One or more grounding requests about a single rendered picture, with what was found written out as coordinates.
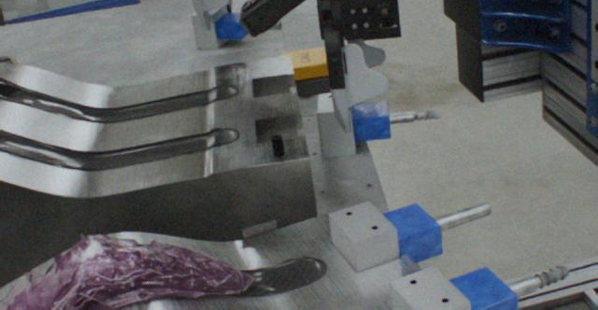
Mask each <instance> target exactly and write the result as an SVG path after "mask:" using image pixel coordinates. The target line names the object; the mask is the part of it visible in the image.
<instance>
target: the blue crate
mask: <svg viewBox="0 0 598 310"><path fill-rule="evenodd" d="M138 4H140V1H139V0H93V1H89V2H85V3H80V5H75V6H71V7H63V8H58V9H54V10H49V11H44V12H40V13H36V14H31V15H26V16H25V17H21V18H18V19H14V20H9V21H5V23H6V25H12V24H19V23H25V22H29V21H37V20H44V19H50V18H56V17H62V16H69V15H76V14H81V13H88V11H95V10H101V9H107V8H114V7H126V6H132V5H138Z"/></svg>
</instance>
